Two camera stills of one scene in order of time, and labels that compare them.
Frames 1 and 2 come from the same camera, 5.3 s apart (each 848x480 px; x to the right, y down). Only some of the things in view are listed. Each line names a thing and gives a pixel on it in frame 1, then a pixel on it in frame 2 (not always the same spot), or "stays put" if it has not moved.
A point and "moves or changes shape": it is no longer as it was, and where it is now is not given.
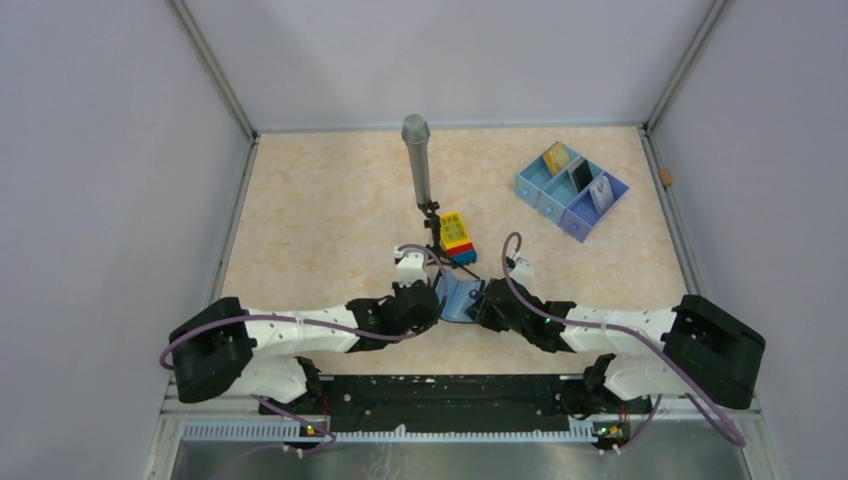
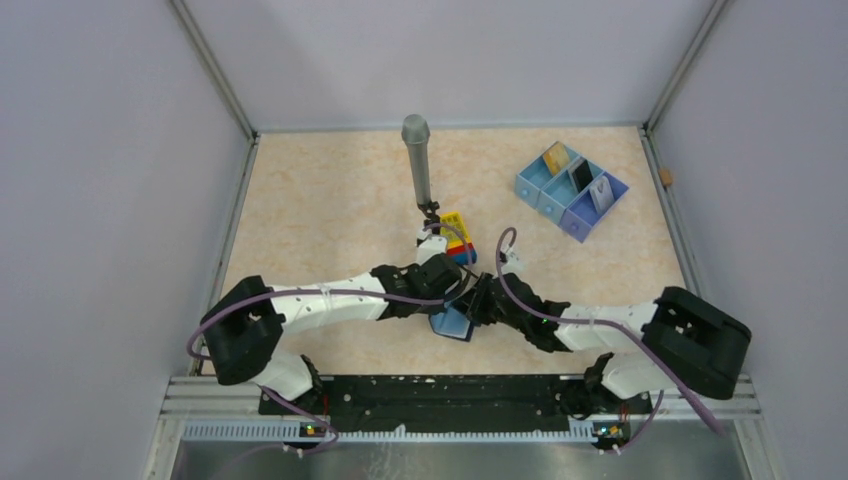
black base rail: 451,403 stays put
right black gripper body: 491,317 stays put
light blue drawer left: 536,176 stays put
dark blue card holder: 453,297 moves or changes shape
